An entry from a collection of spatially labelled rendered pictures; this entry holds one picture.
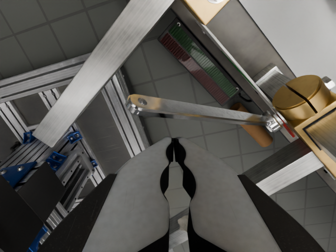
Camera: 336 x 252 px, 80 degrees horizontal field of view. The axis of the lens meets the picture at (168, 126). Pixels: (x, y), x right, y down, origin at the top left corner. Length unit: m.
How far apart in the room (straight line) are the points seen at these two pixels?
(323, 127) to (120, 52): 0.21
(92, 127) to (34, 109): 0.28
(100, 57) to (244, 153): 1.23
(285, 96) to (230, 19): 0.16
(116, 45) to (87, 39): 0.93
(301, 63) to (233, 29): 0.20
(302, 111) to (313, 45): 0.29
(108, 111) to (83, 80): 0.75
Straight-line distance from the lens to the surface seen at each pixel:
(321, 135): 0.24
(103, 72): 0.24
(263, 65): 0.39
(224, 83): 0.38
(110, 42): 0.23
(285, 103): 0.25
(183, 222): 0.34
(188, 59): 0.36
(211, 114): 0.16
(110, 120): 1.01
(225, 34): 0.37
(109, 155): 1.13
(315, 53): 0.52
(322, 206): 1.95
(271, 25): 0.47
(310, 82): 0.26
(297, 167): 0.30
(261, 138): 1.25
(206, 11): 0.21
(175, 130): 1.23
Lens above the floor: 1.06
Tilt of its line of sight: 61 degrees down
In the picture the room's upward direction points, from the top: 174 degrees counter-clockwise
